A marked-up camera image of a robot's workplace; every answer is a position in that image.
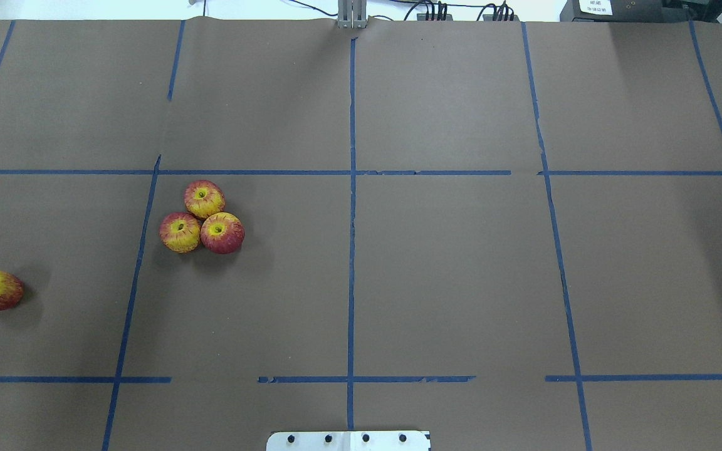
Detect far red yellow apple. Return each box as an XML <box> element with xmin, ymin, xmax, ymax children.
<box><xmin>183</xmin><ymin>179</ymin><xmax>226</xmax><ymax>220</ymax></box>

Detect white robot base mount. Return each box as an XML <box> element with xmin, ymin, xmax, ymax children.
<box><xmin>266</xmin><ymin>430</ymin><xmax>432</xmax><ymax>450</ymax></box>

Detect black cable bundle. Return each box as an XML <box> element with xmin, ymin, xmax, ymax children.
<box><xmin>404</xmin><ymin>0</ymin><xmax>517</xmax><ymax>22</ymax></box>

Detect left red yellow apple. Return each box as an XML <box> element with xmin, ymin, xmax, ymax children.
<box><xmin>158</xmin><ymin>212</ymin><xmax>201</xmax><ymax>254</ymax></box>

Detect right red yellow apple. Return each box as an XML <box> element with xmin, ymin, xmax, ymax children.
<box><xmin>200</xmin><ymin>212</ymin><xmax>244</xmax><ymax>254</ymax></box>

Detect dark grey equipment box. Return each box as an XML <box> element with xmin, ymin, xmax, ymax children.
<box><xmin>558</xmin><ymin>1</ymin><xmax>698</xmax><ymax>23</ymax></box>

